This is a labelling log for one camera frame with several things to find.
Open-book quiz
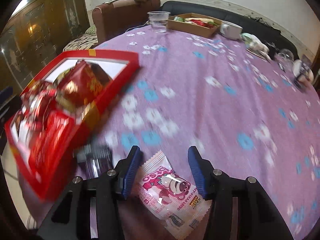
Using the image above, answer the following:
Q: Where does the purple floral tablecloth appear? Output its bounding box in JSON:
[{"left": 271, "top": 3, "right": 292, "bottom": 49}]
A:
[{"left": 94, "top": 27, "right": 319, "bottom": 239}]

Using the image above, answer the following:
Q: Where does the white ceramic mug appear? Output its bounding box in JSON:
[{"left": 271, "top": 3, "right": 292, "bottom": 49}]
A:
[{"left": 220, "top": 21, "right": 243, "bottom": 40}]

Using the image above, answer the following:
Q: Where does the white crumpled tissue pile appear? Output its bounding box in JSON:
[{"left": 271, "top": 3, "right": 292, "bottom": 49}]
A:
[{"left": 241, "top": 33, "right": 271, "bottom": 61}]

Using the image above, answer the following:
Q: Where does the patterned blanket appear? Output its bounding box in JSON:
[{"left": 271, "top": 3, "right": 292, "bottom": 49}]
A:
[{"left": 63, "top": 25, "right": 99, "bottom": 52}]

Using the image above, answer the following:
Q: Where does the pink Lotso snack packet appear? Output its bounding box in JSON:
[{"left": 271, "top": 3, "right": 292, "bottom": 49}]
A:
[{"left": 132, "top": 151, "right": 212, "bottom": 239}]

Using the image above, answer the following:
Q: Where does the brown cardboard snack box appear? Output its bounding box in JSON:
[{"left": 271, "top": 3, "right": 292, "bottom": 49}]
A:
[{"left": 167, "top": 12, "right": 222, "bottom": 38}]

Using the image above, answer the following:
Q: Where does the red gold snack packet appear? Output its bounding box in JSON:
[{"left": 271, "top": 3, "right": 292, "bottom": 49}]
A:
[{"left": 54, "top": 60, "right": 113, "bottom": 113}]

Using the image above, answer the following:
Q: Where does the clear glass jar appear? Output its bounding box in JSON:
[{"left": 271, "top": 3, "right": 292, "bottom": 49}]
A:
[{"left": 275, "top": 49, "right": 294, "bottom": 72}]

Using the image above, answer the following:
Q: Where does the dark purple snack packet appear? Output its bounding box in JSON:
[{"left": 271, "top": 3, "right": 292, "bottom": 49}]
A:
[{"left": 75, "top": 144, "right": 114, "bottom": 179}]

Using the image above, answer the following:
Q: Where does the wooden cabinet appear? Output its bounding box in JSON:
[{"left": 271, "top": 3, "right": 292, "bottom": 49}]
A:
[{"left": 1, "top": 0, "right": 89, "bottom": 94}]

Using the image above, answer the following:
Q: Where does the clear plastic cup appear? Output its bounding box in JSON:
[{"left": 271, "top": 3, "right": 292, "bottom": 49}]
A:
[{"left": 148, "top": 11, "right": 170, "bottom": 33}]

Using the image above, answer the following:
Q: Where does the red gift box tray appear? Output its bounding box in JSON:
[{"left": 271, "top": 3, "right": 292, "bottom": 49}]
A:
[{"left": 4, "top": 49, "right": 139, "bottom": 201}]

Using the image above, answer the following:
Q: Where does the brown armchair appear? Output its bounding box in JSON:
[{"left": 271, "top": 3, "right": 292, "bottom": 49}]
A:
[{"left": 92, "top": 0, "right": 161, "bottom": 44}]

